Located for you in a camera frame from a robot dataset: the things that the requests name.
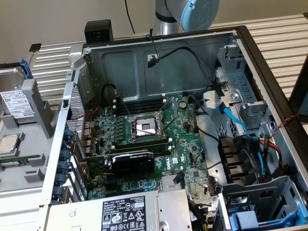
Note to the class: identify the hard disk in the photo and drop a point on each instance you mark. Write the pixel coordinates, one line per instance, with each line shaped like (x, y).
(14, 103)

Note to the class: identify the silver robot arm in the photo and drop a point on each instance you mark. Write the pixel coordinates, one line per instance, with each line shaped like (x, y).
(163, 24)

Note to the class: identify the empty blue disk carrier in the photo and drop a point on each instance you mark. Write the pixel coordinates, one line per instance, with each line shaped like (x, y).
(243, 219)

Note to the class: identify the CPU socket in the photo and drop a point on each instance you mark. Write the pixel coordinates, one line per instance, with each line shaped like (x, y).
(144, 126)

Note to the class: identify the metal locking lever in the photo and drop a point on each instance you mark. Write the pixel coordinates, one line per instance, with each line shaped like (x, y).
(124, 106)
(169, 124)

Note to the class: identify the metal socket cover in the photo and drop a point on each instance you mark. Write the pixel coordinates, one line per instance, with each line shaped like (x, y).
(173, 106)

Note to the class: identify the coin battery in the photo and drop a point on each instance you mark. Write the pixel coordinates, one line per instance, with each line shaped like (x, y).
(183, 104)

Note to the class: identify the green motherboard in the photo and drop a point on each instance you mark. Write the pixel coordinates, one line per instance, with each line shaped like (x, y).
(183, 149)

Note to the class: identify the open PC case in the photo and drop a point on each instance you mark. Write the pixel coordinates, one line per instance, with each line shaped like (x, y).
(125, 72)

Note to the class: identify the black graphics card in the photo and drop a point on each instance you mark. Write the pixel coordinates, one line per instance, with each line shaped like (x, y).
(132, 164)

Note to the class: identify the silver heat sink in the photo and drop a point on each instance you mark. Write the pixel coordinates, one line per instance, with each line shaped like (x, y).
(167, 184)

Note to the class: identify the black plastic shroud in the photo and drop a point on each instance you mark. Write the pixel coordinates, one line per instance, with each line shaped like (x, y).
(231, 156)

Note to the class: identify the blue slot latch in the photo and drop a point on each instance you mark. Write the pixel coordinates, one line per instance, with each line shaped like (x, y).
(63, 167)
(68, 133)
(60, 179)
(65, 155)
(58, 192)

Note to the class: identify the metal drive cage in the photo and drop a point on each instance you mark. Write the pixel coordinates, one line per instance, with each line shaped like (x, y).
(240, 81)

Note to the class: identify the grey power supply unit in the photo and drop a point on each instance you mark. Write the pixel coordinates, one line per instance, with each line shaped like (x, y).
(173, 209)

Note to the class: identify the small black box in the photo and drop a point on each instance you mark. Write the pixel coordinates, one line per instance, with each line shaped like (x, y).
(98, 30)

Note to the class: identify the grey parts rack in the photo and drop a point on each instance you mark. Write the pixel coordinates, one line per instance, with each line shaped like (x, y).
(36, 144)

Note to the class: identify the blue drive caddy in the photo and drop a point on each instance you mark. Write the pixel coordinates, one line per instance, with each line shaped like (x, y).
(264, 190)

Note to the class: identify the green RAM stick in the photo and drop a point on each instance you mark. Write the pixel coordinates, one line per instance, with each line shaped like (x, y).
(16, 161)

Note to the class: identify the silver CPU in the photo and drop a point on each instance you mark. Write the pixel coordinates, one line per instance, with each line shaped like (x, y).
(8, 144)

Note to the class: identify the dark brown panel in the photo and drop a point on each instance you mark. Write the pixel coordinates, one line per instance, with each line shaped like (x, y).
(302, 96)

